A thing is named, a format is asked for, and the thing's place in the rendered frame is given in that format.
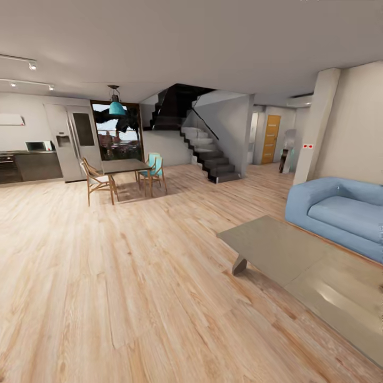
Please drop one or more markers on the sofa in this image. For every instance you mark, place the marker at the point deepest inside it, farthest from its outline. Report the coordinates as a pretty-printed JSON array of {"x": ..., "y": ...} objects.
[{"x": 345, "y": 212}]

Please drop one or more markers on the door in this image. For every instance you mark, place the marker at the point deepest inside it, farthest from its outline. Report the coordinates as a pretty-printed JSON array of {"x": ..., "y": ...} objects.
[{"x": 270, "y": 139}]

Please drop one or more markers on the microwave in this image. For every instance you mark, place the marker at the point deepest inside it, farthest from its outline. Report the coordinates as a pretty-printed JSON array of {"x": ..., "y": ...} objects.
[{"x": 40, "y": 145}]

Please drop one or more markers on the coffee table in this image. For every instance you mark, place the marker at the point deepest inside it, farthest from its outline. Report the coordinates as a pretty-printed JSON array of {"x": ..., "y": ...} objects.
[{"x": 343, "y": 291}]

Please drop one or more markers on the standing mirror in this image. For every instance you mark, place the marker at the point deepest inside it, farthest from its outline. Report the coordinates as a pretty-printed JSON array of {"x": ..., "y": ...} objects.
[{"x": 287, "y": 151}]

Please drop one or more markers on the room light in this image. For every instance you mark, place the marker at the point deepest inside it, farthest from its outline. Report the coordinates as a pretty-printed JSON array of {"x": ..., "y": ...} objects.
[{"x": 116, "y": 108}]

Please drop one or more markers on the fridge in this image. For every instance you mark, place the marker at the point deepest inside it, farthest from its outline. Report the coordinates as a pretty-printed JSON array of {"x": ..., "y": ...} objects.
[{"x": 74, "y": 135}]

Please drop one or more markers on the fixed window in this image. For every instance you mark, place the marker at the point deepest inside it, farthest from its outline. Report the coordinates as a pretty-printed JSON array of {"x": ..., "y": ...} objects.
[{"x": 119, "y": 136}]

